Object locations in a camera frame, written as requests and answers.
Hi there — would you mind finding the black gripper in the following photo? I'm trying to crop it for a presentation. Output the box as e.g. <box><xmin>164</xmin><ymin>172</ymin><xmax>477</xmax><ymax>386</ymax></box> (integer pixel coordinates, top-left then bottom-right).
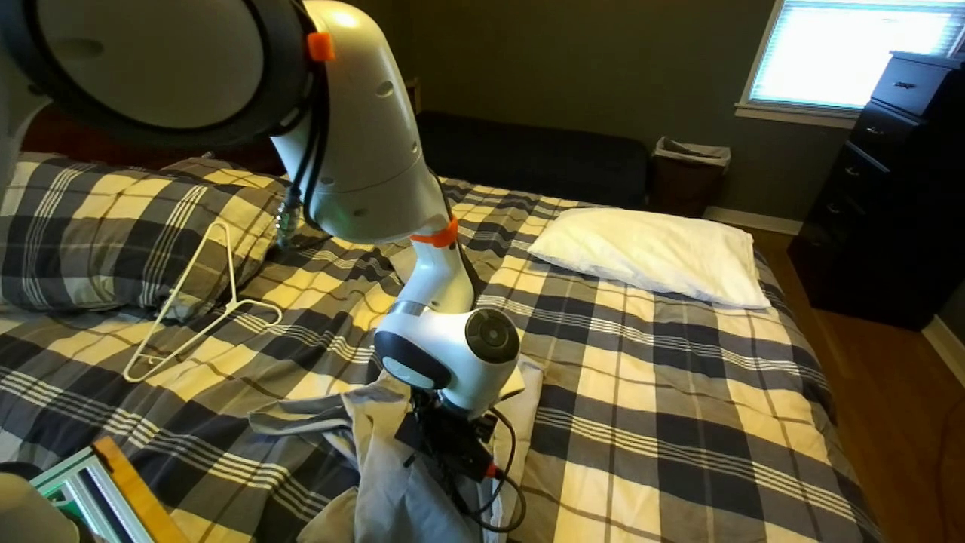
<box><xmin>396</xmin><ymin>389</ymin><xmax>504</xmax><ymax>488</ymax></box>

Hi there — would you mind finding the crumpled grey cloth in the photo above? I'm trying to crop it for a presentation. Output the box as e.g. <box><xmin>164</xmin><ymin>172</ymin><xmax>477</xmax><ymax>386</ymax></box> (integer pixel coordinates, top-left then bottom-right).
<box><xmin>246</xmin><ymin>356</ymin><xmax>549</xmax><ymax>543</ymax></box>

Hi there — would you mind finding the plaid bed comforter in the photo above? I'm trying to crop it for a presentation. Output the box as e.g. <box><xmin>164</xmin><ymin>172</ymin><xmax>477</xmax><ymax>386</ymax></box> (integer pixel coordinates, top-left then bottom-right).
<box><xmin>0</xmin><ymin>147</ymin><xmax>886</xmax><ymax>543</ymax></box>

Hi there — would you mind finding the white clothes hanger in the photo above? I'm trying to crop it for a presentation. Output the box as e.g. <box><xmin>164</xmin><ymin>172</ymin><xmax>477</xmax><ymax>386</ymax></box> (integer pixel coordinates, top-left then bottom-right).
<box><xmin>120</xmin><ymin>218</ymin><xmax>291</xmax><ymax>386</ymax></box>

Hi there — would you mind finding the white pillow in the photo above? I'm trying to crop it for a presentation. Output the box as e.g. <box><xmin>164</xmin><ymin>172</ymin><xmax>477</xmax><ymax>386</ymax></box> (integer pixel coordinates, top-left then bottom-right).
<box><xmin>525</xmin><ymin>204</ymin><xmax>776</xmax><ymax>315</ymax></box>

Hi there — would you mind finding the black couch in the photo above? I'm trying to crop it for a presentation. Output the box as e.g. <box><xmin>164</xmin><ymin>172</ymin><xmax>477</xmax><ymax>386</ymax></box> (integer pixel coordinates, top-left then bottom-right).
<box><xmin>413</xmin><ymin>109</ymin><xmax>657</xmax><ymax>212</ymax></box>

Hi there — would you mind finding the wooden board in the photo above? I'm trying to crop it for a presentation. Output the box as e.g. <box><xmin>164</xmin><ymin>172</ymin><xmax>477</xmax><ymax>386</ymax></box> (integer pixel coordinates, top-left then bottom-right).
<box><xmin>87</xmin><ymin>431</ymin><xmax>194</xmax><ymax>543</ymax></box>

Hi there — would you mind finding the dark laundry bin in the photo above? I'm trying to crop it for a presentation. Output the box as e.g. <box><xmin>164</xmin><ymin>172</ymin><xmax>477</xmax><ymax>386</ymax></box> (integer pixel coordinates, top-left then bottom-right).
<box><xmin>644</xmin><ymin>134</ymin><xmax>736</xmax><ymax>221</ymax></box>

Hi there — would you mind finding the plaid pillow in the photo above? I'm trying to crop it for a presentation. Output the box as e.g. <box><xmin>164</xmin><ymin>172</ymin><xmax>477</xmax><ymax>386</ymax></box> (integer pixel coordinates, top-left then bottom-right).
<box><xmin>0</xmin><ymin>147</ymin><xmax>294</xmax><ymax>325</ymax></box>

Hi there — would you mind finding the dark wooden headboard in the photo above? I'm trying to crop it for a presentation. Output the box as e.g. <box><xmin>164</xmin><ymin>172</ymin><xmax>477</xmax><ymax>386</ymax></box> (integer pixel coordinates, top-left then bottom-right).
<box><xmin>15</xmin><ymin>103</ymin><xmax>286</xmax><ymax>174</ymax></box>

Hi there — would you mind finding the black dresser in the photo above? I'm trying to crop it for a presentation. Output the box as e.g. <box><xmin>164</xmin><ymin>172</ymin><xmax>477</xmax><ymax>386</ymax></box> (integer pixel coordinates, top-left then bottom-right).
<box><xmin>787</xmin><ymin>50</ymin><xmax>965</xmax><ymax>334</ymax></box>

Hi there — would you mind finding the bright window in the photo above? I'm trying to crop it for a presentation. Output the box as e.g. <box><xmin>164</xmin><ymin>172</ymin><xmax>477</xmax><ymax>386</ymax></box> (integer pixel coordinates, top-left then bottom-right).
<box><xmin>733</xmin><ymin>0</ymin><xmax>965</xmax><ymax>130</ymax></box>

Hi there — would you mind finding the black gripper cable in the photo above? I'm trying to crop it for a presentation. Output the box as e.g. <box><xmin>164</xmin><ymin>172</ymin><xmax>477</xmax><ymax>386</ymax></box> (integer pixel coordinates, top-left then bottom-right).
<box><xmin>468</xmin><ymin>405</ymin><xmax>534</xmax><ymax>537</ymax></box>

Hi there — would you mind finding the green metal frame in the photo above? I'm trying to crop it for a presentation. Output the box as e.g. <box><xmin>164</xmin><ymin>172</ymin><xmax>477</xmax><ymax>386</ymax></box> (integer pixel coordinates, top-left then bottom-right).
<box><xmin>26</xmin><ymin>446</ymin><xmax>158</xmax><ymax>543</ymax></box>

